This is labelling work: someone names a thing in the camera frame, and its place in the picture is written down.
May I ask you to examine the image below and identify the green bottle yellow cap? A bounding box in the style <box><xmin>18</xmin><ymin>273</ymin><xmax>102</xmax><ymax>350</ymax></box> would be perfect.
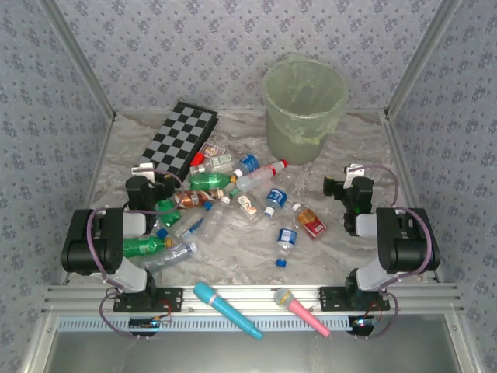
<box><xmin>123</xmin><ymin>235</ymin><xmax>175</xmax><ymax>260</ymax></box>
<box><xmin>155</xmin><ymin>198</ymin><xmax>182</xmax><ymax>228</ymax></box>
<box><xmin>189</xmin><ymin>171</ymin><xmax>238</xmax><ymax>191</ymax></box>

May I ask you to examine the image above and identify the brown bottle copper label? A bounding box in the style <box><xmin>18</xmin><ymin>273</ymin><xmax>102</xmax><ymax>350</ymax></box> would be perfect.
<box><xmin>173</xmin><ymin>189</ymin><xmax>225</xmax><ymax>210</ymax></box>

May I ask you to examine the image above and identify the clear bottle red orange label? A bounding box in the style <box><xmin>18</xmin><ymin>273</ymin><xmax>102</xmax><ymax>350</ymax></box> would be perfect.
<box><xmin>291</xmin><ymin>202</ymin><xmax>328</xmax><ymax>242</ymax></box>

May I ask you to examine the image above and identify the clear bottle red blue label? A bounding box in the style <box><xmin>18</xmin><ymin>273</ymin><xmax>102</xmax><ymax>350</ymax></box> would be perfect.
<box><xmin>172</xmin><ymin>201</ymin><xmax>214</xmax><ymax>240</ymax></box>

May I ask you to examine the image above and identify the small clear bottle blue label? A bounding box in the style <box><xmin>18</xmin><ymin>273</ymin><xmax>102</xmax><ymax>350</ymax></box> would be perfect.
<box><xmin>232</xmin><ymin>154</ymin><xmax>260</xmax><ymax>176</ymax></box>
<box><xmin>263</xmin><ymin>187</ymin><xmax>289</xmax><ymax>218</ymax></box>

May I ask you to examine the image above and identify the clear bottle white cap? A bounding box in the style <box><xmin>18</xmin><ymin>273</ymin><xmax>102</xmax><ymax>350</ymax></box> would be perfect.
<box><xmin>198</xmin><ymin>196</ymin><xmax>231</xmax><ymax>245</ymax></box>

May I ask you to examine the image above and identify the crushed clear plastic bottle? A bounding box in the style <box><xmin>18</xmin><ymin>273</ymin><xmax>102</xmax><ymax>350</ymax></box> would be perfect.
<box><xmin>139</xmin><ymin>241</ymin><xmax>199</xmax><ymax>274</ymax></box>

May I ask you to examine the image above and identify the blue capped blue label bottle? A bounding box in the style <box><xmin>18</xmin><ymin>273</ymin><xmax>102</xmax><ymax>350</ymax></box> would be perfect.
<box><xmin>275</xmin><ymin>227</ymin><xmax>299</xmax><ymax>269</ymax></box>

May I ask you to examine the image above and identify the clear bottle red cap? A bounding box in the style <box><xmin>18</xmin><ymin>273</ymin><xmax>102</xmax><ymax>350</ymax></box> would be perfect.
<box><xmin>235</xmin><ymin>159</ymin><xmax>290</xmax><ymax>194</ymax></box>

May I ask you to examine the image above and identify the small bottle orange white label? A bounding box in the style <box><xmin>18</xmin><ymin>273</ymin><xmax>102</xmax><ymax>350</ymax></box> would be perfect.
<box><xmin>236</xmin><ymin>193</ymin><xmax>260</xmax><ymax>221</ymax></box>

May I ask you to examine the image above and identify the bin with green liner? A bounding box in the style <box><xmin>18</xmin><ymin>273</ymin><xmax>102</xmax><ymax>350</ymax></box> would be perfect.
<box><xmin>262</xmin><ymin>54</ymin><xmax>349</xmax><ymax>166</ymax></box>

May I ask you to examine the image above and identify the folded black grey chessboard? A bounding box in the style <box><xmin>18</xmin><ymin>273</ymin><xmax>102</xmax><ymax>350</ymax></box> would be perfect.
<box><xmin>133</xmin><ymin>101</ymin><xmax>219</xmax><ymax>188</ymax></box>

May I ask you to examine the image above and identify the small printed card box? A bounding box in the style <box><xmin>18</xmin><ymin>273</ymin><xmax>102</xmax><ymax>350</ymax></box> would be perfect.
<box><xmin>200</xmin><ymin>141</ymin><xmax>228</xmax><ymax>159</ymax></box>

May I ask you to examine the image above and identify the blue toy microphone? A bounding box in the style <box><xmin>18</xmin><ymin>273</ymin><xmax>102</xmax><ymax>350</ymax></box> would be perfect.
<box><xmin>193</xmin><ymin>281</ymin><xmax>264</xmax><ymax>342</ymax></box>

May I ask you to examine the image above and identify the pink toy microphone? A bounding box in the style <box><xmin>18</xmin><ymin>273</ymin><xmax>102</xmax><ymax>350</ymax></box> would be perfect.
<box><xmin>273</xmin><ymin>287</ymin><xmax>332</xmax><ymax>338</ymax></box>

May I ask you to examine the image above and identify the small circuit board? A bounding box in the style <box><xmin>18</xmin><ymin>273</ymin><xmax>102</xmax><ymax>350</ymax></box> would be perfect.
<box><xmin>128</xmin><ymin>316</ymin><xmax>172</xmax><ymax>331</ymax></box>
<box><xmin>348</xmin><ymin>315</ymin><xmax>380</xmax><ymax>330</ymax></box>

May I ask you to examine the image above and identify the grey metal panel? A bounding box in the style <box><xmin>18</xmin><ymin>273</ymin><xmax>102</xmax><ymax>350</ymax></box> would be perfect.
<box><xmin>40</xmin><ymin>329</ymin><xmax>471</xmax><ymax>373</ymax></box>

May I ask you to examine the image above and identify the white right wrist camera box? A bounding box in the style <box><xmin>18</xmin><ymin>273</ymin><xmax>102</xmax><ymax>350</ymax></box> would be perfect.
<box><xmin>344</xmin><ymin>162</ymin><xmax>367</xmax><ymax>186</ymax></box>

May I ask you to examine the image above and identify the aluminium table edge rail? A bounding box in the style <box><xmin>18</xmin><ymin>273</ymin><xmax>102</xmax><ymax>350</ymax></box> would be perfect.
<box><xmin>60</xmin><ymin>114</ymin><xmax>117</xmax><ymax>284</ymax></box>
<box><xmin>384</xmin><ymin>114</ymin><xmax>443</xmax><ymax>283</ymax></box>

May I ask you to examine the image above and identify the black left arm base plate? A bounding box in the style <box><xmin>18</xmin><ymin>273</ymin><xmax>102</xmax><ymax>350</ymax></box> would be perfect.
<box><xmin>113</xmin><ymin>287</ymin><xmax>184</xmax><ymax>313</ymax></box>

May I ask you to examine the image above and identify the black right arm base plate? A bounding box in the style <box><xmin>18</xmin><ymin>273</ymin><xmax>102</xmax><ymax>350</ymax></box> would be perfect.
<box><xmin>318</xmin><ymin>286</ymin><xmax>391</xmax><ymax>312</ymax></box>

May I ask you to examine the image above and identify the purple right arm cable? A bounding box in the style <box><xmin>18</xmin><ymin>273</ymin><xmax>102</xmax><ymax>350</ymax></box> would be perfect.
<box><xmin>359</xmin><ymin>165</ymin><xmax>435</xmax><ymax>340</ymax></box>

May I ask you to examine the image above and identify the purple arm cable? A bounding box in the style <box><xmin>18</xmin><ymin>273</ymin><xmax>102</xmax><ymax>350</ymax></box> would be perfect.
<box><xmin>359</xmin><ymin>165</ymin><xmax>435</xmax><ymax>340</ymax></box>
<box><xmin>85</xmin><ymin>167</ymin><xmax>186</xmax><ymax>340</ymax></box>

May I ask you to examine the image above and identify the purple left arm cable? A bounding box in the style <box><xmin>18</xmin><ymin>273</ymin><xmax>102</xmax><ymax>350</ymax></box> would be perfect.
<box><xmin>85</xmin><ymin>167</ymin><xmax>186</xmax><ymax>340</ymax></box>

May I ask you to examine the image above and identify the aluminium mounting rail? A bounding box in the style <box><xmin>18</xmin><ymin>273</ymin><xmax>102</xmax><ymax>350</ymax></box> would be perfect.
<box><xmin>42</xmin><ymin>283</ymin><xmax>465</xmax><ymax>315</ymax></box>

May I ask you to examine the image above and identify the slotted grey cable duct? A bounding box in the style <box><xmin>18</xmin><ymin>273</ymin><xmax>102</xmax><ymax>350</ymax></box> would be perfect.
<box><xmin>57</xmin><ymin>314</ymin><xmax>362</xmax><ymax>333</ymax></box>

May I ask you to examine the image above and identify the aluminium frame post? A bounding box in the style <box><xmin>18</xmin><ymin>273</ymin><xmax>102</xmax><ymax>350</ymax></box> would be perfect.
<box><xmin>384</xmin><ymin>0</ymin><xmax>465</xmax><ymax>120</ymax></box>
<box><xmin>38</xmin><ymin>0</ymin><xmax>118</xmax><ymax>120</ymax></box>

